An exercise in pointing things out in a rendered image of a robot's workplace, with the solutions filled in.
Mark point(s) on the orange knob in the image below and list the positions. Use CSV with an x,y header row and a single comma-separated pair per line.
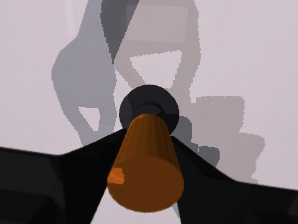
x,y
146,176

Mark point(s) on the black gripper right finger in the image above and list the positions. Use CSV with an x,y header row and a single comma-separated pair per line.
x,y
211,197

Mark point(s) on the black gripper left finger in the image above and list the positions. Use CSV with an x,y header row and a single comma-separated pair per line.
x,y
75,180

